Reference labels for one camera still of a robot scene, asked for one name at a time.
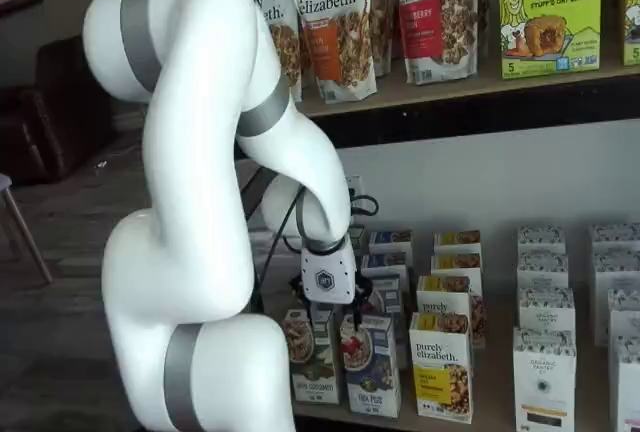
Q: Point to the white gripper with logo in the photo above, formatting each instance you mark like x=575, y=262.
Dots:
x=327, y=274

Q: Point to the blue white Nature's Path box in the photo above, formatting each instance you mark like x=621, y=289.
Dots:
x=370, y=377
x=387, y=302
x=387, y=262
x=390, y=241

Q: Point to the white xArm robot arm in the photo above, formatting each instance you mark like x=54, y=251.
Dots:
x=200, y=102

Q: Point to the green Nature's Path cereal box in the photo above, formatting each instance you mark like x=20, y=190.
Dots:
x=310, y=362
x=357, y=239

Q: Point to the yellow Purely Elizabeth box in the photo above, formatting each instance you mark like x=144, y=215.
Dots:
x=442, y=294
x=455, y=263
x=440, y=372
x=457, y=241

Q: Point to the white Organic Pantry box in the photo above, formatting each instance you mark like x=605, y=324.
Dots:
x=544, y=382
x=542, y=268
x=545, y=309
x=541, y=238

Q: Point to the green Bobo's apple pie box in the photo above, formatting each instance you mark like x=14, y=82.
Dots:
x=550, y=17

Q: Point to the yellow snack box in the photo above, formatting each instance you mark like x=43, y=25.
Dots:
x=632, y=12

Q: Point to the beige Purely Elizabeth granola bag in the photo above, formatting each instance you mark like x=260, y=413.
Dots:
x=282, y=42

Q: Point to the white patterned carton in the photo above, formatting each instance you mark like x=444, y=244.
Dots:
x=625, y=312
x=629, y=387
x=617, y=236
x=607, y=282

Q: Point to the orange Purely Elizabeth granola bag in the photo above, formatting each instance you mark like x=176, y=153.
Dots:
x=335, y=17

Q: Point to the white granola bag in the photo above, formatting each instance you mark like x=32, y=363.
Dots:
x=384, y=17
x=484, y=7

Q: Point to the red Purely Elizabeth granola bag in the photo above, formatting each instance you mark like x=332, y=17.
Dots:
x=435, y=17

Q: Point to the grey metal chair leg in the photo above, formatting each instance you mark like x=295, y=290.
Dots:
x=27, y=237

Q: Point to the dark brown armchair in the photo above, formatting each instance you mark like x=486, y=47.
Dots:
x=55, y=112

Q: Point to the white wall outlet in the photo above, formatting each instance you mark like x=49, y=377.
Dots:
x=356, y=184

